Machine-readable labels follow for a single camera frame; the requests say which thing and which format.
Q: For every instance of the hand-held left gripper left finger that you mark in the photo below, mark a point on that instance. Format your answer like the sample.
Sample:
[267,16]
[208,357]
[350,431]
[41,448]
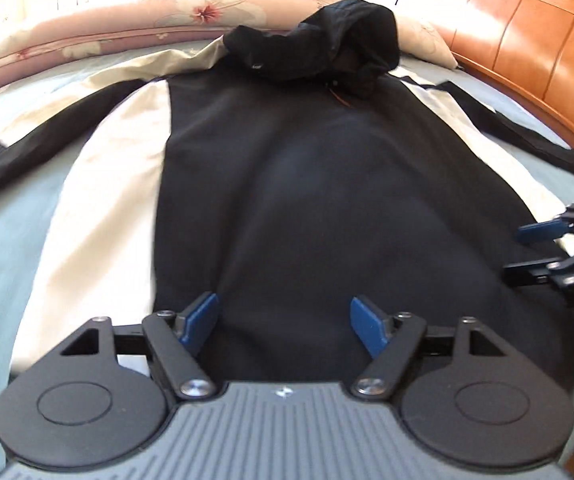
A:
[199,322]

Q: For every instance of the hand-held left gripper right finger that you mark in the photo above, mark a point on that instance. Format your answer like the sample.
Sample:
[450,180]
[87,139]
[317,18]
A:
[367,325]

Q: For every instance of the black and cream hooded jacket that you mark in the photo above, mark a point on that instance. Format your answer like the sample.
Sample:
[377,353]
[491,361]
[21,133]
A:
[292,200]

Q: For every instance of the wooden bed headboard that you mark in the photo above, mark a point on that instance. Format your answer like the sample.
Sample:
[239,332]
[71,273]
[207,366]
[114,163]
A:
[517,25]

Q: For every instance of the pink floral quilt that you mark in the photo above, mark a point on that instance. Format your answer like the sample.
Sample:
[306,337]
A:
[117,20]

